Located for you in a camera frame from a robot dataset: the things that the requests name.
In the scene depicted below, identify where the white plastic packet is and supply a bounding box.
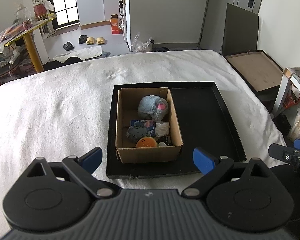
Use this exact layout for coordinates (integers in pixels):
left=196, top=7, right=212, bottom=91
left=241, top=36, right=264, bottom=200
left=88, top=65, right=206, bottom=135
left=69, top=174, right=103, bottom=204
left=155, top=121, right=170, bottom=137

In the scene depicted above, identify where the orange burger plush toy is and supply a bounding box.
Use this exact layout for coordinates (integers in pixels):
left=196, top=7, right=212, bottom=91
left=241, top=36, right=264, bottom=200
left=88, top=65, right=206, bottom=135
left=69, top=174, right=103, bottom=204
left=136, top=137, right=158, bottom=147

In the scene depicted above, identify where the brown cardboard box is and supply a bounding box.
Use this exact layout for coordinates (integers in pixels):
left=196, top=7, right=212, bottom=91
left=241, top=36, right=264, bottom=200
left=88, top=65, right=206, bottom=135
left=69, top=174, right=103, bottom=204
left=115, top=87, right=183, bottom=164

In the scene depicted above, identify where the black shallow tray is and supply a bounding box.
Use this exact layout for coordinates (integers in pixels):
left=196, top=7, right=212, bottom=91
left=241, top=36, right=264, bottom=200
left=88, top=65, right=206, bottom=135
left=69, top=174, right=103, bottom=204
left=106, top=82, right=247, bottom=179

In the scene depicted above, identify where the white fuzzy blanket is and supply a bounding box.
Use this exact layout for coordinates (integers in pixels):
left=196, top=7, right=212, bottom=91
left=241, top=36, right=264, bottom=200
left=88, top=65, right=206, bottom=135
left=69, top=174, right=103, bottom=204
left=0, top=50, right=285, bottom=238

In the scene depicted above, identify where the dark grey round plush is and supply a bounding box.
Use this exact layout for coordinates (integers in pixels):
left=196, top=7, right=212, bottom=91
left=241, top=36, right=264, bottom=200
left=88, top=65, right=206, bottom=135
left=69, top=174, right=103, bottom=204
left=126, top=126, right=148, bottom=143

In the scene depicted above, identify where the white side shelf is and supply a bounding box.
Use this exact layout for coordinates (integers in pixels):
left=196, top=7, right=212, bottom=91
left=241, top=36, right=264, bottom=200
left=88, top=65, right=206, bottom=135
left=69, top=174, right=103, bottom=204
left=272, top=65, right=300, bottom=143

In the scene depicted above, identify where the blue printed packet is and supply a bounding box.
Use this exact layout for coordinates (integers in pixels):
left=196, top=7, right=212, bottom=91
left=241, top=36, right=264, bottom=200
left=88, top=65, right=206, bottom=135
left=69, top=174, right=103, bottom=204
left=130, top=120, right=156, bottom=137

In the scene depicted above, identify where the brown framed board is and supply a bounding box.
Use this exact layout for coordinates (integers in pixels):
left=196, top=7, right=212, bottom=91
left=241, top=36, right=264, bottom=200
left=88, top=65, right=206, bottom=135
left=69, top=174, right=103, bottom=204
left=225, top=50, right=283, bottom=96

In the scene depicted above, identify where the grey fluffy plush pink nose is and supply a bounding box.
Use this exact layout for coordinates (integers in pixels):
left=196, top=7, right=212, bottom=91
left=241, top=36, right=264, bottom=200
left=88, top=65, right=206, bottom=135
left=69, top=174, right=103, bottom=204
left=137, top=95, right=169, bottom=121

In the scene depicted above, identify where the white floor mat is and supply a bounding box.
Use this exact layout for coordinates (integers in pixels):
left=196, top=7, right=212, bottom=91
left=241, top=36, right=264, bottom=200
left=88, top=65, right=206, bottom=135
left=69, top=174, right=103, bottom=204
left=53, top=46, right=110, bottom=63

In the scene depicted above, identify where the lone black slipper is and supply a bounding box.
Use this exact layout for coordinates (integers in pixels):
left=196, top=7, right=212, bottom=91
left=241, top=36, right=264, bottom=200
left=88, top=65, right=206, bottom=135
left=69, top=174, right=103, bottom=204
left=63, top=42, right=74, bottom=51

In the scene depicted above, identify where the dark upright panel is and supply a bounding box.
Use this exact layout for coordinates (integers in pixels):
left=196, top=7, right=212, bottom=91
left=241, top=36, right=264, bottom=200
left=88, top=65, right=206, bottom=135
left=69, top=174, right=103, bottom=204
left=222, top=3, right=259, bottom=56

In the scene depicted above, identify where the yellow slipper left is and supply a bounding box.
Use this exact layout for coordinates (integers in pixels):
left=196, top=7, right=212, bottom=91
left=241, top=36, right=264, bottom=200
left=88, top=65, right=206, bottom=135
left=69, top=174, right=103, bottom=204
left=86, top=37, right=95, bottom=45

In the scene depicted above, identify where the yellow slipper right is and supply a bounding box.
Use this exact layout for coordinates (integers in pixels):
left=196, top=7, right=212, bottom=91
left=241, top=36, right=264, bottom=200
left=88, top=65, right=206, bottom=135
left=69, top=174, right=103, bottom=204
left=96, top=37, right=106, bottom=45

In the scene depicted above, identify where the black slipper near yellow pair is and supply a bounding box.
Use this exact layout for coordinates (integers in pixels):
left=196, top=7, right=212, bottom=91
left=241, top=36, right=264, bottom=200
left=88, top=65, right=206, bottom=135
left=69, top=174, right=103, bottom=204
left=78, top=35, right=88, bottom=44

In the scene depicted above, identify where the clear plastic bag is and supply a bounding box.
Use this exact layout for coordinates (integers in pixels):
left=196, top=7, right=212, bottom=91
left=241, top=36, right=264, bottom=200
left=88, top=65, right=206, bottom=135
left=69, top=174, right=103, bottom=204
left=133, top=33, right=154, bottom=53

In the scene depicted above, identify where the orange red carton box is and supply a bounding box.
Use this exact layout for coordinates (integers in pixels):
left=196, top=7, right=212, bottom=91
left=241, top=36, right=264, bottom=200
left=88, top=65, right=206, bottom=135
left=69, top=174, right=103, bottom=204
left=110, top=14, right=122, bottom=35

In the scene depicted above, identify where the yellow round table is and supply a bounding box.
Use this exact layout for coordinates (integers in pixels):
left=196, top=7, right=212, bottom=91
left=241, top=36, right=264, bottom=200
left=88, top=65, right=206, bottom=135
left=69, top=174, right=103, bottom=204
left=0, top=14, right=57, bottom=73

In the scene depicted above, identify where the white kitchen cabinet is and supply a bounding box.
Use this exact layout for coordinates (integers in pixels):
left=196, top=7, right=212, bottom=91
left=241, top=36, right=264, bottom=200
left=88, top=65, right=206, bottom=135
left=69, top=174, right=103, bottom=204
left=76, top=0, right=121, bottom=28

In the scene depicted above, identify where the red jar on table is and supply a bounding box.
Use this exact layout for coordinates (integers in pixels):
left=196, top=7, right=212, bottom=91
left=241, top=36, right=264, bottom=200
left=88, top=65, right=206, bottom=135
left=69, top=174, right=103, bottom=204
left=33, top=2, right=49, bottom=21

